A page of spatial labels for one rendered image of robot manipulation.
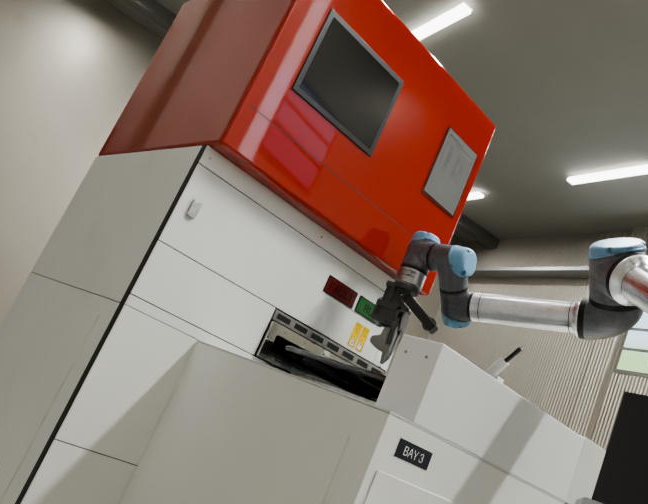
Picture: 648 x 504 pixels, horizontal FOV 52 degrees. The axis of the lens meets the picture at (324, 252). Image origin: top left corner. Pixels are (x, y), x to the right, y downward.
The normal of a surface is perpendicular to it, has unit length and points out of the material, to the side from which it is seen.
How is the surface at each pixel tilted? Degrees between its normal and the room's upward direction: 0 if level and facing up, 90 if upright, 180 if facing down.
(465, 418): 90
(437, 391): 90
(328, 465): 90
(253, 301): 90
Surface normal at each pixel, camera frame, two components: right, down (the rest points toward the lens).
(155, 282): 0.63, 0.07
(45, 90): 0.47, -0.03
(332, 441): -0.67, -0.46
